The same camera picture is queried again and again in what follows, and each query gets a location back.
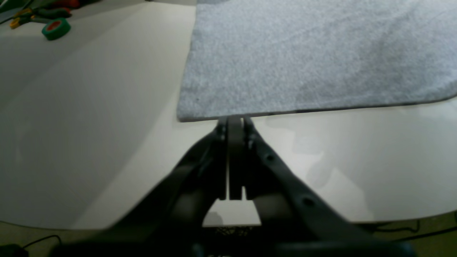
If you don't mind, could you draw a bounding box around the grey T-shirt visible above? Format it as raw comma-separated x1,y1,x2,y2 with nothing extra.
177,0,457,121

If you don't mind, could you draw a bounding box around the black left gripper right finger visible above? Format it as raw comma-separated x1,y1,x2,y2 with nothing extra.
228,116,415,257

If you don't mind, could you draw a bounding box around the green tape roll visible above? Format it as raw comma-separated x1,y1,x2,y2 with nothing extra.
41,18,71,41

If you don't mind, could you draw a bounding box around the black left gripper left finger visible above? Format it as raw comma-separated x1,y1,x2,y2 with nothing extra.
54,119,228,257

